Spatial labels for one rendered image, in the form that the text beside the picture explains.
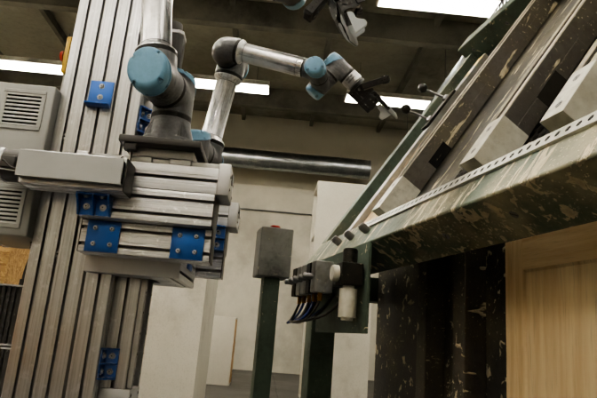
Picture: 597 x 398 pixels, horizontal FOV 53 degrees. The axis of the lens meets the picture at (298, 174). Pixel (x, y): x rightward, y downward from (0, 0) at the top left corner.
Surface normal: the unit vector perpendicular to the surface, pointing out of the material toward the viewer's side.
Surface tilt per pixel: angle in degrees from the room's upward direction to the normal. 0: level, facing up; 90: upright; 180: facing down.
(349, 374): 90
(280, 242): 90
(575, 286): 90
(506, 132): 90
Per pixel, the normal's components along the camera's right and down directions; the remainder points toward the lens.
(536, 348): -0.97, -0.14
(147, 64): -0.17, -0.14
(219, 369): 0.05, -0.26
